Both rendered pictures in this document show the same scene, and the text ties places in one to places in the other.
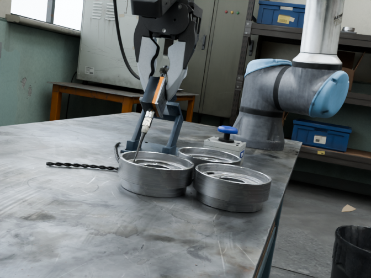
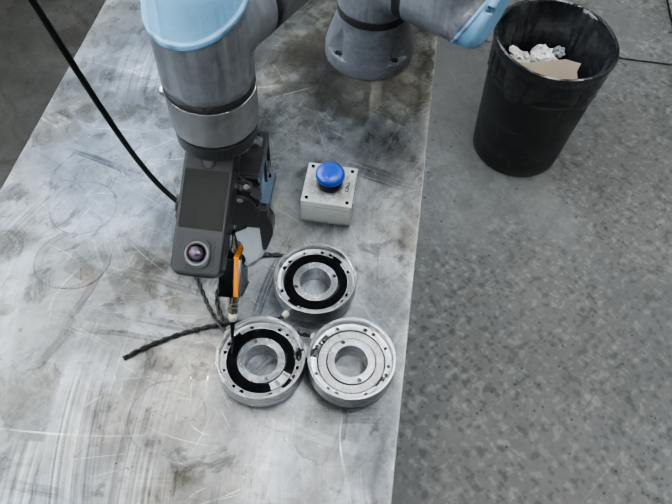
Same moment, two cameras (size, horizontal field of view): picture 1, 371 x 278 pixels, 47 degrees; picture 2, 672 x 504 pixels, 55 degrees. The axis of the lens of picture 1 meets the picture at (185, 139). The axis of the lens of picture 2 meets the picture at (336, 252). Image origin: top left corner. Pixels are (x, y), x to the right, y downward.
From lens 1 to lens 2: 64 cm
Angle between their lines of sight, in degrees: 49
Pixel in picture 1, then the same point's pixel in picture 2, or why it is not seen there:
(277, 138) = (402, 54)
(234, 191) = (357, 403)
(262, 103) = (374, 14)
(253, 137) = (364, 65)
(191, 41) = (268, 228)
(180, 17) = (243, 210)
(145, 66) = not seen: hidden behind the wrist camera
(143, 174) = (253, 401)
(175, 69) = (253, 250)
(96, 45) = not seen: outside the picture
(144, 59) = not seen: hidden behind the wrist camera
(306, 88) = (445, 17)
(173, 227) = (304, 486)
